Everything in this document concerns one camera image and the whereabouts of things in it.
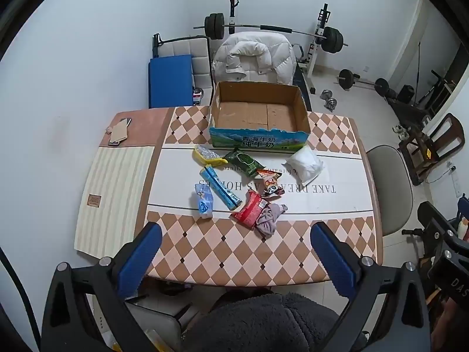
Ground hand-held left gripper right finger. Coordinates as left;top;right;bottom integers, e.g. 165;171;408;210
310;222;431;352

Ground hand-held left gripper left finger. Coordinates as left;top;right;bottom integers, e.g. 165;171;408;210
40;222;164;352

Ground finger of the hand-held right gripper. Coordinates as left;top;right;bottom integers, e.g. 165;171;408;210
428;240;469;277

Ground small clear blue packet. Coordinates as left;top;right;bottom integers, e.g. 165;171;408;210
192;182;214;219

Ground grey pink cloth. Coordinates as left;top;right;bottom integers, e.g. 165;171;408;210
255;202;289;239

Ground panda snack packet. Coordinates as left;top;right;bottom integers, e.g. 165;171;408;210
256;168;286;200

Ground blue tissue packet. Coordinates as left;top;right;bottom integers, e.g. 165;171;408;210
200;166;243;211

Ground white soft bag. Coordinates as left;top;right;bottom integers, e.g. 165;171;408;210
281;145;326;186

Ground red snack packet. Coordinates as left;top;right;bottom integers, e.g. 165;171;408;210
230;190;268;231

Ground clear yellow-edged packet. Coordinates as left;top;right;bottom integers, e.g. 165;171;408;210
194;145;228;166

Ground green wet wipes packet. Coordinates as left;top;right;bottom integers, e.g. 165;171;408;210
223;148;265;176

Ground printed cardboard box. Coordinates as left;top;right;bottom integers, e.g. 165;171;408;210
209;81;312;153

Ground checkered printed tablecloth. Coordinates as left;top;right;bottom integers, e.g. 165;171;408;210
74;106;383;287

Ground black metal equipment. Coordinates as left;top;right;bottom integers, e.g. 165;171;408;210
402;201;462;261

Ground person's dark fleece clothing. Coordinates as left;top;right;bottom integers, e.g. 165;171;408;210
183;292;367;352

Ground grey round chair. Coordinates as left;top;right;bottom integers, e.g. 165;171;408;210
366;145;413;236

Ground brown cardboard piece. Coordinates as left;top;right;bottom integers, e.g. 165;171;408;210
106;119;130;143

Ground dark wooden chair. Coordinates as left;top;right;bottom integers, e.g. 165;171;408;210
397;113;465;186

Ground dark smartphone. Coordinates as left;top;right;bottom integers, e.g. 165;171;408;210
108;118;133;148

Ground black floor exercise machine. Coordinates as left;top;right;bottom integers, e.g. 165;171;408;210
385;95;433;119

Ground blue folded mat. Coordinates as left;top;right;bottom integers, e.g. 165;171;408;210
147;54;195;109

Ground black floor barbell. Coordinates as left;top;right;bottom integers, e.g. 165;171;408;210
336;69;390;98

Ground white quilted folding chair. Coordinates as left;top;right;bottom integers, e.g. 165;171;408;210
152;34;215;107

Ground white barbell rack bench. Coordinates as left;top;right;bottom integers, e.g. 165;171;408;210
225;0;332;112

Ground white puffer jacket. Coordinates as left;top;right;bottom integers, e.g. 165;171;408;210
213;32;297;85

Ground black racked barbell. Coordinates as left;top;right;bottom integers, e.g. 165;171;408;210
193;13;349;54

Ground black metal frame stand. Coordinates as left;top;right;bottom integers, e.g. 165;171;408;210
414;40;458;111

